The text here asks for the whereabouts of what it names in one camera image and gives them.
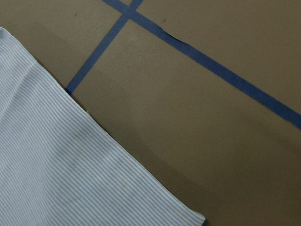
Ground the blue striped button shirt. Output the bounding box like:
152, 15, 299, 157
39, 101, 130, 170
0, 28, 205, 226

